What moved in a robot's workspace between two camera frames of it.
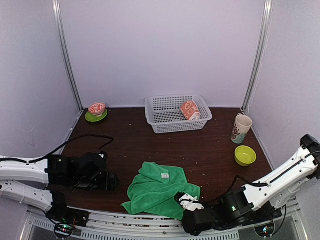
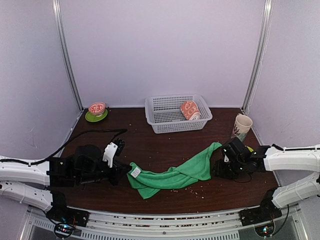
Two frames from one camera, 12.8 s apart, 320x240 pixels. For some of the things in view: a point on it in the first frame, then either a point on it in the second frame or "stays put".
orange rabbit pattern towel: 190,110 stays put
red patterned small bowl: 97,108 stays put
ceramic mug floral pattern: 243,124 stays put
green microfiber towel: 153,190 → 147,182
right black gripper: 196,234 → 218,169
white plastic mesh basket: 165,113 stays put
